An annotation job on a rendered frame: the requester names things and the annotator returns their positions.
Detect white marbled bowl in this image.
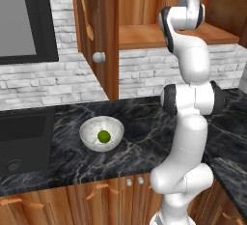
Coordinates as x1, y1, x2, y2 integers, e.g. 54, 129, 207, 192
78, 116, 125, 154

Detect open wooden cabinet door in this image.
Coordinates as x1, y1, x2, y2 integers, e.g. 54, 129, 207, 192
69, 0, 121, 101

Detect black sink basin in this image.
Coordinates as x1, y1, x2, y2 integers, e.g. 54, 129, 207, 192
0, 106, 56, 179

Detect wooden base cabinet door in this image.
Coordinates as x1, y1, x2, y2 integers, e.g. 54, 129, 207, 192
0, 185, 69, 225
66, 177, 133, 225
130, 172, 163, 225

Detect wooden corner base cabinet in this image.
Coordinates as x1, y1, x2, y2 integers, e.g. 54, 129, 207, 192
188, 179, 247, 225

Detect green lime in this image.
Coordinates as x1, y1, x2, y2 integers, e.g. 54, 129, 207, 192
96, 129, 112, 145

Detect grey round door knob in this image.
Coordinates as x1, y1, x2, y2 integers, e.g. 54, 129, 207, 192
92, 51, 106, 65

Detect black framed window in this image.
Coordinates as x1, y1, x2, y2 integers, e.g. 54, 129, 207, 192
0, 0, 60, 66

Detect curved wooden door handle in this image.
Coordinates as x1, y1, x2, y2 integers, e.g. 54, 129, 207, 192
78, 0, 96, 42

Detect open wooden wall cabinet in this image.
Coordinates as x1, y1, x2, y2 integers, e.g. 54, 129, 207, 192
118, 0, 241, 51

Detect curved wooden cabinet handle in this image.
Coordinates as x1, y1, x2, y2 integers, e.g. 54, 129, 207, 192
0, 197, 45, 211
221, 211, 246, 225
85, 183, 120, 201

